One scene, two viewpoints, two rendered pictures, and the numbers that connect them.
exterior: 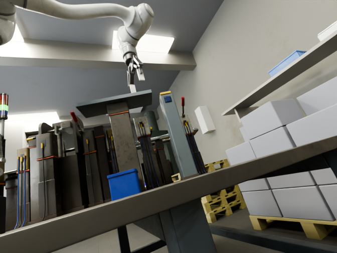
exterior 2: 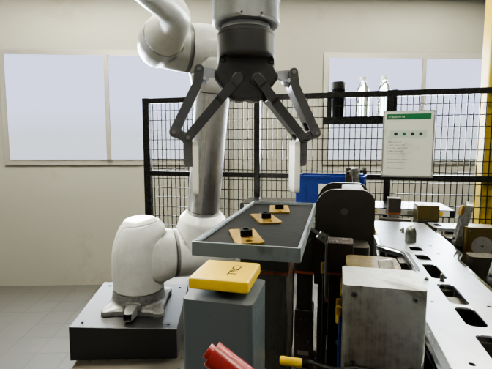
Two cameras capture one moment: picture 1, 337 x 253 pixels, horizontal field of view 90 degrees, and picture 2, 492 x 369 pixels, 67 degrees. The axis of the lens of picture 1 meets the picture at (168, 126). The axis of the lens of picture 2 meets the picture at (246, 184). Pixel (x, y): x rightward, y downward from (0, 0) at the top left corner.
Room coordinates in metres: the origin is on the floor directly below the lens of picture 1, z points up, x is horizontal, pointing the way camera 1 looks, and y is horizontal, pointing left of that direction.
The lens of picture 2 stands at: (1.01, -0.36, 1.28)
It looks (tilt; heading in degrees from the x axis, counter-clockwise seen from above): 6 degrees down; 114
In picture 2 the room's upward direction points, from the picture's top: straight up
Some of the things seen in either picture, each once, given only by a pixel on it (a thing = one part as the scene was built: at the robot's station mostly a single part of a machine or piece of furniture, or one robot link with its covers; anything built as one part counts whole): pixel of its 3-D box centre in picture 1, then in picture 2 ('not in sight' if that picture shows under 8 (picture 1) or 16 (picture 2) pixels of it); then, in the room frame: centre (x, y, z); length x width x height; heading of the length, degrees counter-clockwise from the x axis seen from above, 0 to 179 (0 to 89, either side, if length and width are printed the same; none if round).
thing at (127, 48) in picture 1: (129, 53); (246, 8); (0.80, 0.10, 1.46); 0.09 x 0.09 x 0.06
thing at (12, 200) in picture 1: (14, 202); not in sight; (0.99, 0.99, 0.84); 0.07 x 0.04 x 0.29; 101
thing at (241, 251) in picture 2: (117, 104); (269, 222); (0.79, 0.23, 1.16); 0.37 x 0.14 x 0.02; 101
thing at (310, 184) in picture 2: not in sight; (330, 188); (0.67, 1.35, 1.10); 0.30 x 0.17 x 0.13; 3
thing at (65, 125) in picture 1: (65, 163); (341, 281); (0.86, 0.57, 0.95); 0.18 x 0.13 x 0.49; 101
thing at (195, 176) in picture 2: (140, 75); (195, 167); (0.75, 0.06, 1.26); 0.03 x 0.01 x 0.07; 123
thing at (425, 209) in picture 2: not in sight; (424, 247); (1.07, 1.27, 0.88); 0.08 x 0.08 x 0.36; 11
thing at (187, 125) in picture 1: (191, 144); not in sight; (1.01, -0.10, 0.88); 0.12 x 0.07 x 0.36; 11
